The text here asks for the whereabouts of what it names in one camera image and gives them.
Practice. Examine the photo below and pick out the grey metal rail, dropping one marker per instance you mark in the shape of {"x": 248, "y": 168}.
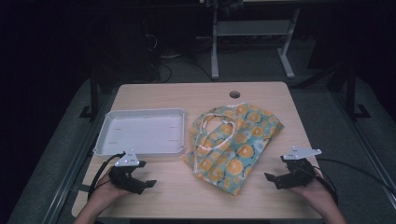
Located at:
{"x": 367, "y": 146}
{"x": 74, "y": 161}

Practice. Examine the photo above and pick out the grey tape strip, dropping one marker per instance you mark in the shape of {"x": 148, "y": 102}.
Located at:
{"x": 84, "y": 188}

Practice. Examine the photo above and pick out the white plastic tray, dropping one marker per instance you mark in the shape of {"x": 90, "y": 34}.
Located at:
{"x": 143, "y": 133}

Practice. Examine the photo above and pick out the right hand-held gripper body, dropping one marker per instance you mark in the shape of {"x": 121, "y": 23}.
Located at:
{"x": 302, "y": 171}

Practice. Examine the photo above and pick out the person's left hand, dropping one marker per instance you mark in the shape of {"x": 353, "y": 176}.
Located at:
{"x": 104, "y": 193}

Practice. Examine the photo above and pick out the black metal stand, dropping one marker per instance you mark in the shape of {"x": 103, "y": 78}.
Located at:
{"x": 93, "y": 93}
{"x": 351, "y": 93}

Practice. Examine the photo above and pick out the white metal desk frame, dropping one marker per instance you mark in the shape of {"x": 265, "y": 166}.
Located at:
{"x": 252, "y": 28}

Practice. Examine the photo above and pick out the person's right hand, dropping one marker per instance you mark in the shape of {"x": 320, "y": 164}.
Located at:
{"x": 320, "y": 193}

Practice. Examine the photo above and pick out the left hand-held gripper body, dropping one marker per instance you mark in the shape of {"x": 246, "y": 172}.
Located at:
{"x": 124, "y": 177}

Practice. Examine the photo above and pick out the orange-print teal fabric bag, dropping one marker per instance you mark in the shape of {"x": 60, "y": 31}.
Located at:
{"x": 241, "y": 137}

